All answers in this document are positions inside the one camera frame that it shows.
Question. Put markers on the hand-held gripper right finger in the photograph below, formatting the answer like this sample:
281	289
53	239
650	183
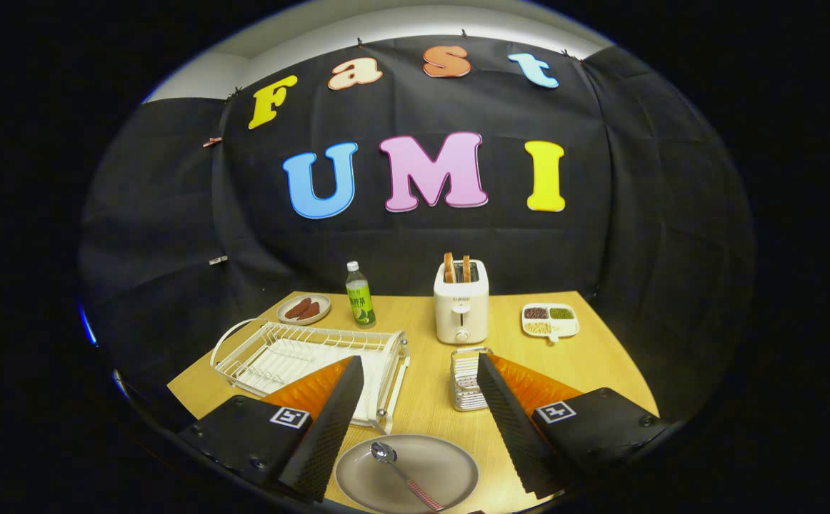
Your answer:
511	421

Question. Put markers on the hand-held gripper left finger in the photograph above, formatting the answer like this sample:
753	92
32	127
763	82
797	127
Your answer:
329	421

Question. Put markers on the beige round plate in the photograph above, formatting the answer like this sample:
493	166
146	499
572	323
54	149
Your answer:
443	464

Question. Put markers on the white divided dish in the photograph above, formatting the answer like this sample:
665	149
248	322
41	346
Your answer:
565	327

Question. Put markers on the small beige plate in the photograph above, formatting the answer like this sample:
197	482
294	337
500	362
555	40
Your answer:
323	305

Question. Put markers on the pile of pale soybeans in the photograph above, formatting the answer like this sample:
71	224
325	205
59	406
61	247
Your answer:
538	328

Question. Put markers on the pile of dark red beans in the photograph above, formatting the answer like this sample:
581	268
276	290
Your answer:
536	313

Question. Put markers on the red sausage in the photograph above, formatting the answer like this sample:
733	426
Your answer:
309	311
298	308

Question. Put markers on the white toaster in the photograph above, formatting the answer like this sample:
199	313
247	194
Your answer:
461	314

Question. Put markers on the pile of green beans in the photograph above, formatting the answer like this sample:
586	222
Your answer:
562	313

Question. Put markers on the green label drink bottle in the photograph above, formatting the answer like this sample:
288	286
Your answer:
361	303

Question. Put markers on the toast slice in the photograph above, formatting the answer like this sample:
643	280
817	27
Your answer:
448	268
466	270

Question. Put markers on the black backdrop cloth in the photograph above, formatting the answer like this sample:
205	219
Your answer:
636	228

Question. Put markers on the small pink clip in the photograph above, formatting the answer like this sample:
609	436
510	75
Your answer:
212	142

